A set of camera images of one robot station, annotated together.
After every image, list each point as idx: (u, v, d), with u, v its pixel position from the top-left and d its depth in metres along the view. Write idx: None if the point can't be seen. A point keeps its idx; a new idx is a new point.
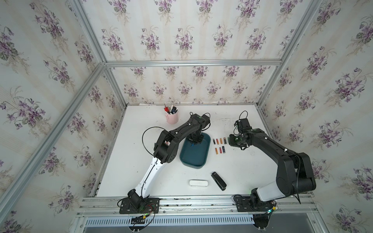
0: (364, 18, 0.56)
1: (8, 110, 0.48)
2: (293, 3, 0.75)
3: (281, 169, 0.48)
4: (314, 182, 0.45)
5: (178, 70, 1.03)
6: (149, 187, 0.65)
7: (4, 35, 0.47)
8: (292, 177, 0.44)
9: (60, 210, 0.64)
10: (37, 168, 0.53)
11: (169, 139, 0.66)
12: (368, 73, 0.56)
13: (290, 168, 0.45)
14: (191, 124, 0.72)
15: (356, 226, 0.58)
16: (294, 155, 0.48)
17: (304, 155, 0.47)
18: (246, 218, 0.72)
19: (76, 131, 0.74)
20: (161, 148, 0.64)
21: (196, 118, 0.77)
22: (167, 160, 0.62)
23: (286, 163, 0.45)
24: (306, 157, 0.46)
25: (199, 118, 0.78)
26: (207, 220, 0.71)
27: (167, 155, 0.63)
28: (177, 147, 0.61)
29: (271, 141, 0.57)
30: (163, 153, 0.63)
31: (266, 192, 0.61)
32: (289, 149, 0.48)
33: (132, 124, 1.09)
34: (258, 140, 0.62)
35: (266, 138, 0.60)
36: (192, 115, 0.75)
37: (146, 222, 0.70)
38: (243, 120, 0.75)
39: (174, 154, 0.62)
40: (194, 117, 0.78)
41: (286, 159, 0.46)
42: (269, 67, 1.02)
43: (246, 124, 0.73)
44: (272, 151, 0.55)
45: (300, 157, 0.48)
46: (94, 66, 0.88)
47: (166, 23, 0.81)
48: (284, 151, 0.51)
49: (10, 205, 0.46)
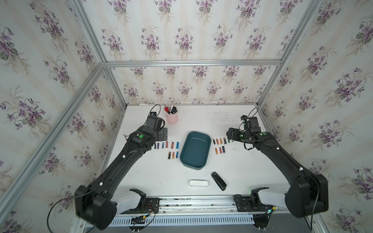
0: (364, 18, 0.56)
1: (8, 110, 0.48)
2: (293, 3, 0.75)
3: (295, 190, 0.43)
4: (327, 205, 0.42)
5: (178, 70, 1.03)
6: (133, 198, 0.59)
7: (4, 34, 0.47)
8: (306, 201, 0.41)
9: (60, 210, 0.64)
10: (37, 168, 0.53)
11: (91, 198, 0.43)
12: (368, 73, 0.56)
13: (305, 191, 0.40)
14: (122, 160, 0.46)
15: (356, 226, 0.58)
16: (309, 177, 0.43)
17: (321, 177, 0.42)
18: (247, 218, 0.72)
19: (76, 130, 0.74)
20: (84, 216, 0.41)
21: (135, 140, 0.52)
22: (105, 226, 0.40)
23: (301, 187, 0.41)
24: (324, 180, 0.41)
25: (138, 139, 0.52)
26: (207, 220, 0.71)
27: (97, 222, 0.40)
28: (108, 203, 0.38)
29: (284, 154, 0.51)
30: (92, 221, 0.40)
31: (269, 198, 0.60)
32: (304, 169, 0.45)
33: (132, 124, 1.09)
34: (271, 151, 0.55)
35: (279, 148, 0.53)
36: (128, 138, 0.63)
37: (146, 222, 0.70)
38: (252, 119, 0.66)
39: (112, 210, 0.42)
40: (131, 139, 0.52)
41: (301, 181, 0.41)
42: (269, 67, 1.02)
43: (256, 125, 0.65)
44: (286, 168, 0.48)
45: (316, 179, 0.44)
46: (94, 66, 0.88)
47: (166, 23, 0.81)
48: (299, 170, 0.45)
49: (9, 205, 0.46)
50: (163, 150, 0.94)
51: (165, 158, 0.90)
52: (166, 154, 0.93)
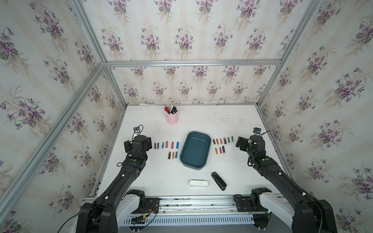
0: (364, 18, 0.56)
1: (8, 110, 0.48)
2: (293, 3, 0.75)
3: (299, 217, 0.43)
4: None
5: (178, 70, 1.03)
6: (133, 202, 0.60)
7: (4, 34, 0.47)
8: (312, 229, 0.39)
9: (60, 210, 0.64)
10: (37, 168, 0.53)
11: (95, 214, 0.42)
12: (368, 73, 0.56)
13: (309, 218, 0.40)
14: (123, 178, 0.52)
15: (356, 226, 0.58)
16: (312, 202, 0.43)
17: (325, 203, 0.42)
18: (246, 218, 0.72)
19: (76, 130, 0.74)
20: None
21: (130, 163, 0.60)
22: None
23: (304, 212, 0.41)
24: (328, 206, 0.41)
25: (133, 162, 0.61)
26: (207, 220, 0.71)
27: None
28: (114, 219, 0.40)
29: (286, 178, 0.52)
30: None
31: (271, 206, 0.60)
32: (308, 194, 0.46)
33: (132, 124, 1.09)
34: (272, 175, 0.56)
35: (281, 173, 0.55)
36: (124, 161, 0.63)
37: (146, 222, 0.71)
38: (260, 143, 0.64)
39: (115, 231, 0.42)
40: (127, 162, 0.60)
41: (304, 207, 0.41)
42: (269, 67, 1.02)
43: (262, 150, 0.64)
44: (289, 193, 0.49)
45: (320, 205, 0.43)
46: (94, 66, 0.88)
47: (166, 23, 0.81)
48: (302, 195, 0.45)
49: (9, 206, 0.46)
50: (163, 150, 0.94)
51: (165, 158, 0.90)
52: (166, 154, 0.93)
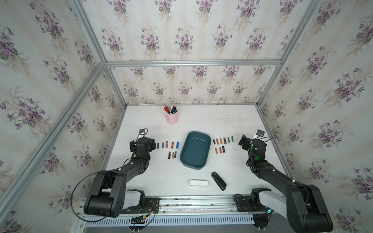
0: (364, 18, 0.56)
1: (8, 110, 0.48)
2: (293, 3, 0.75)
3: (290, 201, 0.45)
4: (330, 221, 0.41)
5: (178, 70, 1.03)
6: (135, 196, 0.61)
7: (4, 34, 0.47)
8: (303, 210, 0.41)
9: (60, 210, 0.64)
10: (37, 167, 0.51)
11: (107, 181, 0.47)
12: (368, 73, 0.56)
13: (299, 199, 0.43)
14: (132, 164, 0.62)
15: (356, 226, 0.58)
16: (302, 188, 0.46)
17: (314, 188, 0.45)
18: (246, 218, 0.72)
19: (76, 130, 0.74)
20: (96, 200, 0.43)
21: (137, 159, 0.71)
22: (114, 214, 0.40)
23: (294, 193, 0.43)
24: (316, 190, 0.44)
25: (138, 158, 0.71)
26: (207, 220, 0.71)
27: (111, 205, 0.42)
28: (124, 187, 0.45)
29: (279, 173, 0.57)
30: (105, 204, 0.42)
31: (270, 203, 0.60)
32: (297, 181, 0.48)
33: (132, 124, 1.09)
34: (266, 172, 0.61)
35: (274, 170, 0.59)
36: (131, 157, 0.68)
37: (146, 222, 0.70)
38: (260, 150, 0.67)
39: (122, 200, 0.44)
40: (133, 159, 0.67)
41: (294, 189, 0.45)
42: (269, 67, 1.02)
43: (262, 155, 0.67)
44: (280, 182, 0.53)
45: (310, 190, 0.46)
46: (94, 66, 0.88)
47: (166, 23, 0.81)
48: (292, 182, 0.49)
49: (9, 206, 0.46)
50: (163, 150, 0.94)
51: (165, 158, 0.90)
52: (166, 154, 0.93)
